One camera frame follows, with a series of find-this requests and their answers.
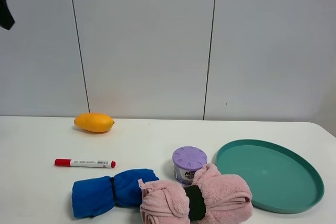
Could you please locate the red white marker pen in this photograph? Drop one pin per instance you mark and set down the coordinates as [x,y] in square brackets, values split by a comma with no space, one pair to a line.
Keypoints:
[83,163]

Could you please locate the purple lidded air freshener can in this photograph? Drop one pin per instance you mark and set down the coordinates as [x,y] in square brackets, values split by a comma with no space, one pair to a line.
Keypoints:
[187,161]

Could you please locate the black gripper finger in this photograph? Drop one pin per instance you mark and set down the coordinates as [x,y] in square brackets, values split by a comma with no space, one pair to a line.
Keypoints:
[6,18]

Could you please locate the teal round plastic tray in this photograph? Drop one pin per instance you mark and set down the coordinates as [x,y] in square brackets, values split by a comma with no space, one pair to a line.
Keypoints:
[280,180]

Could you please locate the black band on pink towel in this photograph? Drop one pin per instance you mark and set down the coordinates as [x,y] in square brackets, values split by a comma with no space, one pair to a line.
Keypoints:
[197,208]

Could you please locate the yellow mango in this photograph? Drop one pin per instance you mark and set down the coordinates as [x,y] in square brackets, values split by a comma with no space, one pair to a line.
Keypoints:
[94,122]

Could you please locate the pink towel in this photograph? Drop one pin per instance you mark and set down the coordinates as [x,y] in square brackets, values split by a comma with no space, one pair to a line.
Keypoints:
[227,199]

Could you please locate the blue rolled towel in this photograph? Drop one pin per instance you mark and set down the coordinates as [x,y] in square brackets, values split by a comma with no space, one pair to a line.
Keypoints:
[93,197]

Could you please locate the black band on blue towel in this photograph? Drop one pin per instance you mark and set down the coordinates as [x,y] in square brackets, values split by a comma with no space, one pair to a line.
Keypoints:
[113,191]

